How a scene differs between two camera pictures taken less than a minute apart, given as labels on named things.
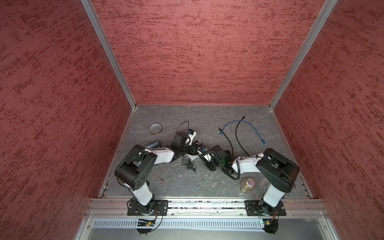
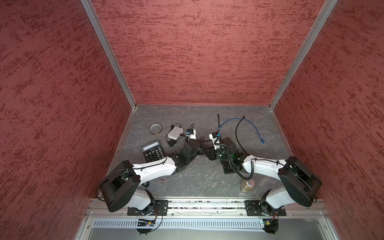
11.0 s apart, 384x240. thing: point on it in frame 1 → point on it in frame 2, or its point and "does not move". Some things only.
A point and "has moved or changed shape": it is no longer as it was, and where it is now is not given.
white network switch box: (192, 157) has moved or changed shape
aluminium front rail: (306, 207) does not move
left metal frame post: (93, 17) does not move
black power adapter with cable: (190, 165) → (172, 142)
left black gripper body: (191, 150) does not move
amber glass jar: (247, 184) does not move
